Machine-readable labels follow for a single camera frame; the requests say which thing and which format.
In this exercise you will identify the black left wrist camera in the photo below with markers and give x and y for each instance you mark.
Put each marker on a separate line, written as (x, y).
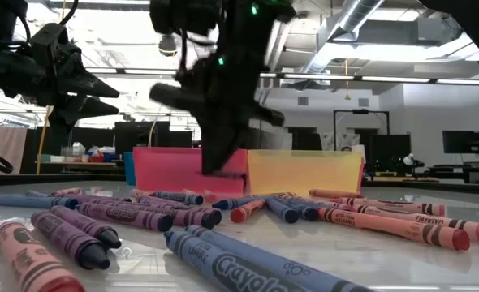
(50, 38)

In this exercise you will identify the white plastic jug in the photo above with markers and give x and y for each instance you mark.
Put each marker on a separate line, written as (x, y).
(78, 149)

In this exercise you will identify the black computer monitor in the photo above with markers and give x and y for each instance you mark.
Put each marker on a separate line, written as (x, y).
(461, 142)

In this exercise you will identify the large pink plastic bin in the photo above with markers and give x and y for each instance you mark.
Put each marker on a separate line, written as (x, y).
(361, 174)

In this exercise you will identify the pink crayon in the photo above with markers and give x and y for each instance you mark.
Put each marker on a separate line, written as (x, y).
(426, 219)

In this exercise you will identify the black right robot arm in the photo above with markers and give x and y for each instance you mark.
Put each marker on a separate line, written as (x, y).
(467, 24)

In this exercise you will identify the large teal plastic bin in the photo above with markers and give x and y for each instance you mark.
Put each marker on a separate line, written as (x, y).
(129, 168)

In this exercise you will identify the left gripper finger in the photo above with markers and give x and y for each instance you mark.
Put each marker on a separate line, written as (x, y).
(85, 85)
(81, 109)

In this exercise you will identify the wooden shelf table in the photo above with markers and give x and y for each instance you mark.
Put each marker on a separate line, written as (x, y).
(77, 164)

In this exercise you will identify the silver spiral ventilation duct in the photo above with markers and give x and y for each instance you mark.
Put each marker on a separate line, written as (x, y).
(345, 24)

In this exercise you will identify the black cabinet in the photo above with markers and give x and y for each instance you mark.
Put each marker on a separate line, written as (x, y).
(387, 154)

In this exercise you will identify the pink cloth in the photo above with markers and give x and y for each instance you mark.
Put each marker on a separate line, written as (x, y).
(2, 148)

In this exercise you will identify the white desk lamp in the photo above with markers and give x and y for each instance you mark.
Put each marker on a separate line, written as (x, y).
(408, 159)

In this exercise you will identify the small yellow plastic bin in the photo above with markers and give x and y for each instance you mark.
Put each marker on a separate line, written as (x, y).
(304, 172)

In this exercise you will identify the small pink plastic bin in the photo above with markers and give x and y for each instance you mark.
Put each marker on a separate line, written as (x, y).
(166, 170)

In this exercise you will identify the LED light bar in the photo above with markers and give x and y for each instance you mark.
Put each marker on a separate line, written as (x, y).
(345, 77)

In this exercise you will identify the black metal stand frame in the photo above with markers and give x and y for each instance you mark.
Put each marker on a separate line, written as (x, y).
(361, 111)

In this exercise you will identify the black partition panels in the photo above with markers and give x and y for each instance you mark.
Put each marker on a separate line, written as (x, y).
(81, 140)

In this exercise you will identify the white cup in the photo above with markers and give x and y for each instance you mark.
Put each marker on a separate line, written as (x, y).
(359, 149)

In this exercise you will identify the brownish orange crayon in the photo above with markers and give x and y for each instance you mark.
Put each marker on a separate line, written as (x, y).
(335, 194)

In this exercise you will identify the red box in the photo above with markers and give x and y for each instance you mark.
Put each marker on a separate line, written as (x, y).
(96, 158)

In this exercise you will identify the blue box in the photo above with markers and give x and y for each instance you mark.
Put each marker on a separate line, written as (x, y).
(111, 156)

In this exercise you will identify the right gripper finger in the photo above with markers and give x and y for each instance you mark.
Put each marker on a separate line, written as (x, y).
(238, 134)
(214, 154)

